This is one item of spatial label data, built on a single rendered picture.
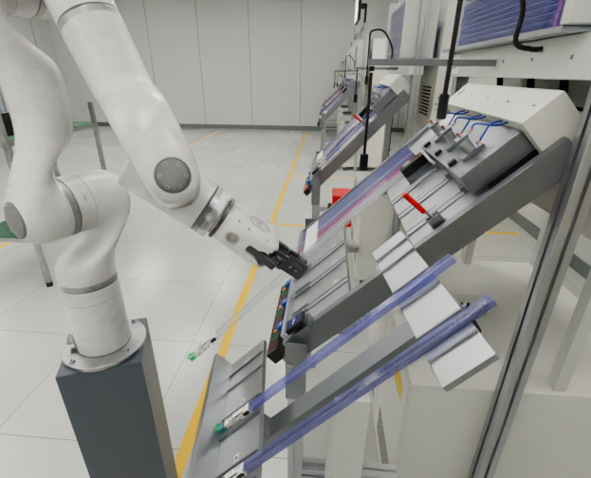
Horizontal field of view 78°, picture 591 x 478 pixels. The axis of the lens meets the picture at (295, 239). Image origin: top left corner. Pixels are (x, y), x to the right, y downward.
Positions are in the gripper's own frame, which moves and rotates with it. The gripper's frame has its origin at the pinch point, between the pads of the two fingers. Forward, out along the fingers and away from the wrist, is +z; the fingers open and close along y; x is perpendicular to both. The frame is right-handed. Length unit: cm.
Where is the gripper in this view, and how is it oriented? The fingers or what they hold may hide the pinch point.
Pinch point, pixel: (294, 264)
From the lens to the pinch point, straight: 65.8
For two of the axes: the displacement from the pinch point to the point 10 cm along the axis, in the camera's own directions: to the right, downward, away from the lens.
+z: 8.0, 5.3, 2.8
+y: -0.4, -4.1, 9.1
